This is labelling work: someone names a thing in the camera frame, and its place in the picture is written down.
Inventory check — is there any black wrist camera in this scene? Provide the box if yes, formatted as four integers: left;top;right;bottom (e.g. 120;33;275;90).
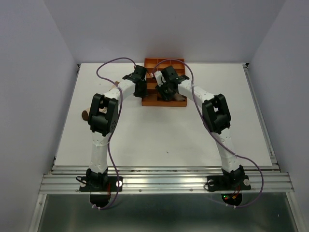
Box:
161;66;179;82
132;65;148;81

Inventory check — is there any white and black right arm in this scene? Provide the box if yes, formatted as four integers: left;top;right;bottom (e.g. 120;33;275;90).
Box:
156;76;244;189

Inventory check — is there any cream and brown striped sock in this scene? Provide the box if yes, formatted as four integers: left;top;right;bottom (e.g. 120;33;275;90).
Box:
81;81;120;121

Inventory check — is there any orange compartment tray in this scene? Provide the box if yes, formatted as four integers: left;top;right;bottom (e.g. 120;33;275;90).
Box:
141;58;187;107

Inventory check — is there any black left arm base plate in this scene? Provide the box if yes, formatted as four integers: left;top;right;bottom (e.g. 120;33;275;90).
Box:
76;176;123;192

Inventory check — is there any tan sock with red cuff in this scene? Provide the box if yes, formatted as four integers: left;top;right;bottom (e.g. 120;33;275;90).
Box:
172;93;186;102

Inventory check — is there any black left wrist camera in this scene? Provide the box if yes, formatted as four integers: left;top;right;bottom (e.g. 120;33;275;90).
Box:
132;65;148;81

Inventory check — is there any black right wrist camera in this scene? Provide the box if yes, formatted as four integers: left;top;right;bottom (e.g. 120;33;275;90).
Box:
161;66;179;82

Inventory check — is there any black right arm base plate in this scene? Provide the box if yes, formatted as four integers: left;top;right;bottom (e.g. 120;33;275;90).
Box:
204;175;252;192

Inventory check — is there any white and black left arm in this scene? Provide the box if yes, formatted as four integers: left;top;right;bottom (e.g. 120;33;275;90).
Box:
86;80;147;190

